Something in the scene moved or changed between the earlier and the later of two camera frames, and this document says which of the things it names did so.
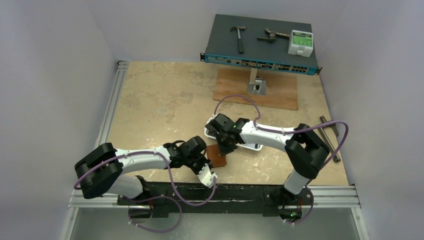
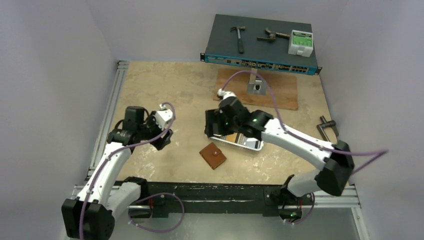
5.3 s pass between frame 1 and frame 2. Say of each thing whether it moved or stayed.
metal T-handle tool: stayed
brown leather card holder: stayed
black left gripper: moved
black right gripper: moved
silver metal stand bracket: stayed
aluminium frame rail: stayed
